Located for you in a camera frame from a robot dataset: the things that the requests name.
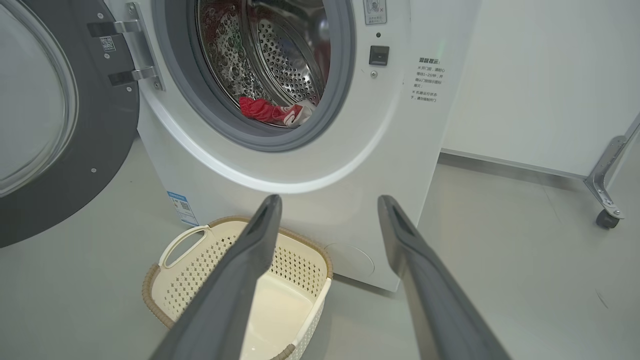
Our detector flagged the red white patterned garment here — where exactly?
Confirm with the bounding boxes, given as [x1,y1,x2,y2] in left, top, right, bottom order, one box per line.
[277,99,314,129]

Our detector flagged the metal leg with caster wheel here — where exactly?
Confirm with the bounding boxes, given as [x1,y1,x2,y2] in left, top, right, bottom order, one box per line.
[583,112,640,230]

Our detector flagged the warning sticker with symbols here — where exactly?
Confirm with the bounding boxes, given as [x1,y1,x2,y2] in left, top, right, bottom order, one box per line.
[363,0,388,26]

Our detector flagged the black round glass washer door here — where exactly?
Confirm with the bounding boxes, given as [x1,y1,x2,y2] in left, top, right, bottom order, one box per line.
[0,0,141,249]

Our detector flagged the blue energy label sticker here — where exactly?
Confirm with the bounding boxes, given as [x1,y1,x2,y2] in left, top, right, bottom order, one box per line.
[166,191,200,227]

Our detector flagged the silver door hinge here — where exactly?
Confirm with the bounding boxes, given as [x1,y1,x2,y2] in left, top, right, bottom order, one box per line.
[87,2,166,92]

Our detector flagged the plain red garment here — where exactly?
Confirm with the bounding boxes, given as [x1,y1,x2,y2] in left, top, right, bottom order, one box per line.
[239,96,288,126]

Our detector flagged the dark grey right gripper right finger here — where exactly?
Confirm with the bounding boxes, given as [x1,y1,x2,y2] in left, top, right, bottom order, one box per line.
[377,195,511,360]

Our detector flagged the white furniture panel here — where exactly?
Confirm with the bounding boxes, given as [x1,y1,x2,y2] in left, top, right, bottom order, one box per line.
[440,0,640,181]

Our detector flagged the cream perforated basket brown rim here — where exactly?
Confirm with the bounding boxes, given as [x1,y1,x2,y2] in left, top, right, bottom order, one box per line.
[142,216,334,360]

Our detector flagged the white front-load washing machine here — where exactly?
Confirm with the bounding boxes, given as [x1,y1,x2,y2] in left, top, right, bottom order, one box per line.
[102,0,484,293]

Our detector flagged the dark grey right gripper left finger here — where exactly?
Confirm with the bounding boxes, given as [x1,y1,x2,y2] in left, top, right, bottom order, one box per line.
[150,194,284,360]

